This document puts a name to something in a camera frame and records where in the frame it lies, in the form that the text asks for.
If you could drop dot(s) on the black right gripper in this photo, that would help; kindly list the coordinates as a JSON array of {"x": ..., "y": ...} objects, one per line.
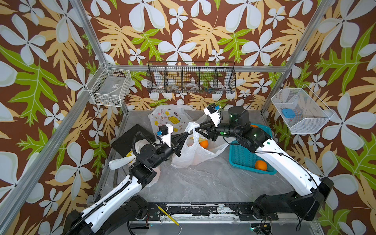
[{"x": 212, "y": 134}]

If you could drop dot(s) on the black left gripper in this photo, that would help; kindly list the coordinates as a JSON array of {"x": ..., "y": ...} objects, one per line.
[{"x": 176, "y": 137}]

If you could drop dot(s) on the white printed plastic bag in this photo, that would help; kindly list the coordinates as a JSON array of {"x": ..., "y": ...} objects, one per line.
[{"x": 132, "y": 164}]

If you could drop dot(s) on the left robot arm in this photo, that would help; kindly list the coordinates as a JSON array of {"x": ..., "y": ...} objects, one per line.
[{"x": 123, "y": 204}]

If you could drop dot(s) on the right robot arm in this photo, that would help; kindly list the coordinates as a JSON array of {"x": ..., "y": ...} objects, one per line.
[{"x": 310, "y": 190}]

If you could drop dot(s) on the orange front left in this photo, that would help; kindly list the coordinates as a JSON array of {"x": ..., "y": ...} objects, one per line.
[{"x": 204, "y": 144}]

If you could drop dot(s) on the teal plastic basket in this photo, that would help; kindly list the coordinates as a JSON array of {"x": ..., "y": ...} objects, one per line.
[{"x": 243, "y": 158}]

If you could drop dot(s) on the black plastic tool case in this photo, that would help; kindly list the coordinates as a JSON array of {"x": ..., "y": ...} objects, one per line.
[{"x": 123, "y": 144}]

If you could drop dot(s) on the orange front right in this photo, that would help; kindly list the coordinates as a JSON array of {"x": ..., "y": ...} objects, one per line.
[{"x": 261, "y": 165}]

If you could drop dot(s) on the blue object in basket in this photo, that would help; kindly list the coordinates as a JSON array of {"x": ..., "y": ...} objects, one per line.
[{"x": 288, "y": 113}]

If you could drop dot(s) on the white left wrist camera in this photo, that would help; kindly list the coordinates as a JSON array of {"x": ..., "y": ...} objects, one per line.
[{"x": 164, "y": 134}]

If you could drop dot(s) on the black wire basket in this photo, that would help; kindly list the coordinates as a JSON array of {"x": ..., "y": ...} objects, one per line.
[{"x": 191, "y": 77}]

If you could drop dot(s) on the white wire basket left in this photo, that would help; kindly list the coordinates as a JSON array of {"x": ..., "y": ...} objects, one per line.
[{"x": 109, "y": 85}]

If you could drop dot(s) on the white wire basket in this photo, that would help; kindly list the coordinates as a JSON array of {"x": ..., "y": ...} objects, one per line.
[
  {"x": 312, "y": 113},
  {"x": 109, "y": 85}
]

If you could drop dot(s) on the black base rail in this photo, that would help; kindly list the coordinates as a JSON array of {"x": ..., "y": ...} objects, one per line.
[{"x": 242, "y": 211}]

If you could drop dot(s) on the white wire basket right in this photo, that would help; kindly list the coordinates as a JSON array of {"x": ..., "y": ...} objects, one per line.
[{"x": 312, "y": 113}]

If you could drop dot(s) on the aluminium frame post right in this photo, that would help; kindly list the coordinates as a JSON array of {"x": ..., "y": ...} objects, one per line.
[{"x": 309, "y": 31}]

